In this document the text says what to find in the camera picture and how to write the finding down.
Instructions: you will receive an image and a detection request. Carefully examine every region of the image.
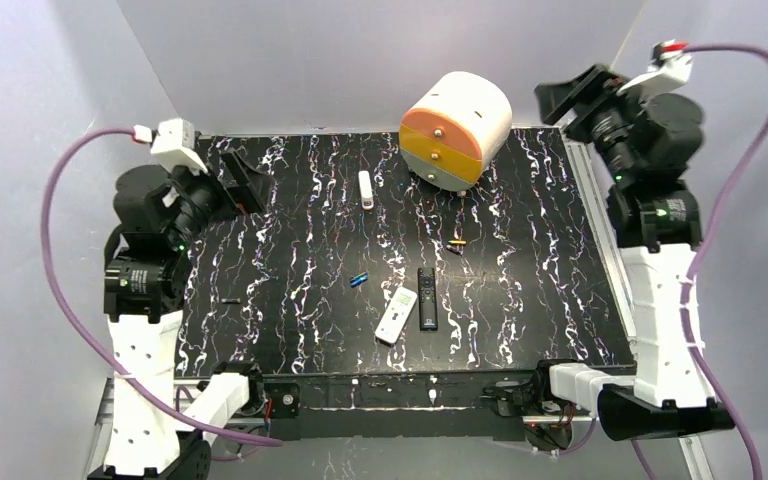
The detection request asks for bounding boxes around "white air conditioner remote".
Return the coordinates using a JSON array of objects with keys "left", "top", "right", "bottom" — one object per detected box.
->
[{"left": 375, "top": 287, "right": 418, "bottom": 345}]

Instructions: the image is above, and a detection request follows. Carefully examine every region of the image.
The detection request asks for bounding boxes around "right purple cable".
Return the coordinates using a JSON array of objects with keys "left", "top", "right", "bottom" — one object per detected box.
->
[{"left": 556, "top": 43, "right": 768, "bottom": 480}]

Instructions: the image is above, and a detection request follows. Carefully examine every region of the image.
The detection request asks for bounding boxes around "round three-drawer storage box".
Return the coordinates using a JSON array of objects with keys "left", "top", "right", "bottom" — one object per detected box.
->
[{"left": 398, "top": 71, "right": 513, "bottom": 197}]

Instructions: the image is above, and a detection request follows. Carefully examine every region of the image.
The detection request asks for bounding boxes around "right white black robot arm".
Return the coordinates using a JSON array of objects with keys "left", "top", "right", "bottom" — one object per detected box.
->
[{"left": 482, "top": 64, "right": 736, "bottom": 441}]

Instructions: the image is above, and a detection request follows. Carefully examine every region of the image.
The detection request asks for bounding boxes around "small white remote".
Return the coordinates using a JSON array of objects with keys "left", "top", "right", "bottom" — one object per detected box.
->
[{"left": 358, "top": 170, "right": 374, "bottom": 211}]

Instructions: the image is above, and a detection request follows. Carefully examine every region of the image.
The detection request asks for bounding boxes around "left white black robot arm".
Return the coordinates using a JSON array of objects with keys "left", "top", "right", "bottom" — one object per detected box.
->
[{"left": 92, "top": 152, "right": 273, "bottom": 479}]

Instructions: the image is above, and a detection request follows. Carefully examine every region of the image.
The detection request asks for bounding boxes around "black tv remote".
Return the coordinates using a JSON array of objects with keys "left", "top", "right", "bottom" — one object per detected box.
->
[{"left": 417, "top": 267, "right": 439, "bottom": 331}]

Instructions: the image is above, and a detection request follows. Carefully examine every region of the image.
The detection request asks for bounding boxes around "blue battery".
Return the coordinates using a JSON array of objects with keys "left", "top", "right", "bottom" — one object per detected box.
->
[{"left": 350, "top": 273, "right": 368, "bottom": 288}]

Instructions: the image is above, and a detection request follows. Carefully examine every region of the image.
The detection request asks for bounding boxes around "purple cable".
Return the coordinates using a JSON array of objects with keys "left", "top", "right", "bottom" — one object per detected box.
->
[
  {"left": 40, "top": 127, "right": 284, "bottom": 463},
  {"left": 556, "top": 43, "right": 768, "bottom": 480}
]

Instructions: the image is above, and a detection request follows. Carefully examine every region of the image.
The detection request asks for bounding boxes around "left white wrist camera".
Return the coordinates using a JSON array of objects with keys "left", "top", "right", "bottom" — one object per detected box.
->
[{"left": 132, "top": 118, "right": 208, "bottom": 175}]

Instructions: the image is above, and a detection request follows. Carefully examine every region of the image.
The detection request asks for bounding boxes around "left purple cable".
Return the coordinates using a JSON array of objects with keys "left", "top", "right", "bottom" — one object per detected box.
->
[{"left": 40, "top": 127, "right": 284, "bottom": 463}]

